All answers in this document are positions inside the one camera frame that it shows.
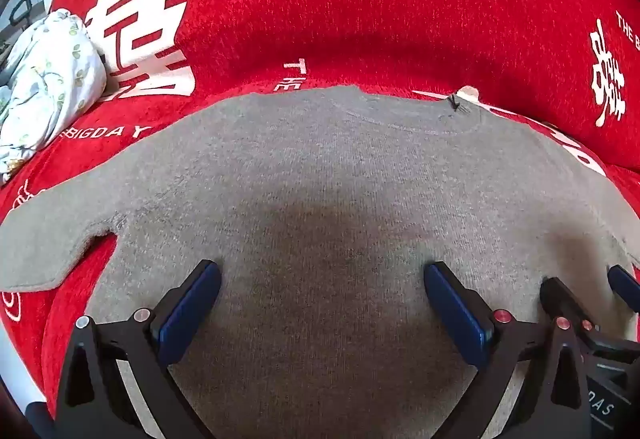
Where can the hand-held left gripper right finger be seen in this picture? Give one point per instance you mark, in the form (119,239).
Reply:
(454,309)

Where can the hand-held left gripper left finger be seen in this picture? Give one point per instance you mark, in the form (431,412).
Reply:
(191,304)

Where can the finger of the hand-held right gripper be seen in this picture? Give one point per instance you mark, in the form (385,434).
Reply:
(625,286)
(559,294)

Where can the grey knit sweater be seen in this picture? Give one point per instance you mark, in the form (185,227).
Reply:
(320,199)

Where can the white sweater label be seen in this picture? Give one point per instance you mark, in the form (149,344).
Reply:
(467,94)

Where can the white floral cloth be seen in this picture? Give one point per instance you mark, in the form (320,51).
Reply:
(47,79)

